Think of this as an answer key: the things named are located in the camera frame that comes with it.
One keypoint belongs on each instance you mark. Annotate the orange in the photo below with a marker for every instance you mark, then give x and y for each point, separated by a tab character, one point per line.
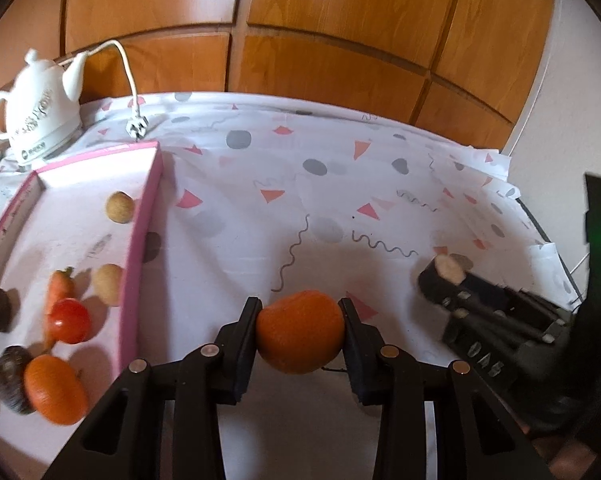
55	390
300	332

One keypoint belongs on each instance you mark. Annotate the red tomato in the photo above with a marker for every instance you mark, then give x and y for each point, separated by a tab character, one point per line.
70	320

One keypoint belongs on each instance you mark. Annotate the white patterned tablecloth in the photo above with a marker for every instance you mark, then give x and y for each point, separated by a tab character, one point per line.
330	185

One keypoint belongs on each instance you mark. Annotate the white floral electric kettle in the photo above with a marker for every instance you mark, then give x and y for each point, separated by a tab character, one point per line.
35	110

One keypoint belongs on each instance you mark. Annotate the small tan potato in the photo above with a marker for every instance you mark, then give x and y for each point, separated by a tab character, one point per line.
108	285
119	207

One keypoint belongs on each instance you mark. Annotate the carrot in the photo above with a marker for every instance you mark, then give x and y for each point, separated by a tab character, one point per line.
60	285

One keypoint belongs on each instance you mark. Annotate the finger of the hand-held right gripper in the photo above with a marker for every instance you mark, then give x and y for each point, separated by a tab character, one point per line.
495	327
510	302

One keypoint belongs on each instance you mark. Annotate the pink-rimmed white tray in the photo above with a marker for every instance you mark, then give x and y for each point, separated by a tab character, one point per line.
70	220

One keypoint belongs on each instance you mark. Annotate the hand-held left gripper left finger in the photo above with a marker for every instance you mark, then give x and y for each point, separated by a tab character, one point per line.
245	342

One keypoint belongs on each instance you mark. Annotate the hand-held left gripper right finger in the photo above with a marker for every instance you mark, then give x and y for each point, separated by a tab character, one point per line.
355	355

